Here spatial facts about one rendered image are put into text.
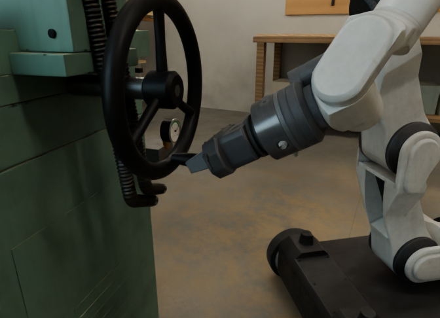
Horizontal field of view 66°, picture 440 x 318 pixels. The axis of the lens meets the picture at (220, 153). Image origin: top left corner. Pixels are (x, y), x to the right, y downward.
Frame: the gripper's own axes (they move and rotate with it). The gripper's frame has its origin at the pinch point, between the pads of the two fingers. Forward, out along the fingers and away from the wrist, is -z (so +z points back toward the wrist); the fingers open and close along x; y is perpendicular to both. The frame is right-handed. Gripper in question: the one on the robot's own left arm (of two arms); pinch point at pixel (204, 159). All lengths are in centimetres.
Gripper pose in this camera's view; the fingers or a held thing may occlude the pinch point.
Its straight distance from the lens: 53.3
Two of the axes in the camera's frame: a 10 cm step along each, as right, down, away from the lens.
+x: 3.2, -3.2, 8.9
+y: -4.7, -8.7, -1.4
